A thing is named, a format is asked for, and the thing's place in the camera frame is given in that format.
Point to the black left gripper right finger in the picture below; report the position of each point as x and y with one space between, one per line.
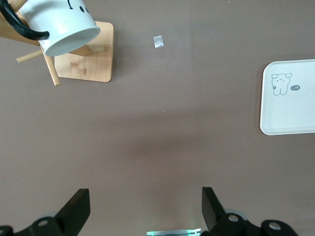
211 211

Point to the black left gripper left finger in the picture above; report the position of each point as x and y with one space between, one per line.
73 211

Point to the cream tray with bunny drawing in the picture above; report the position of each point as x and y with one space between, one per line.
290 110

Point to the wooden mug tree stand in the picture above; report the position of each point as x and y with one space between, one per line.
83 64

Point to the small clear tape piece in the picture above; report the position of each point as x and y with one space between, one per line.
158 41

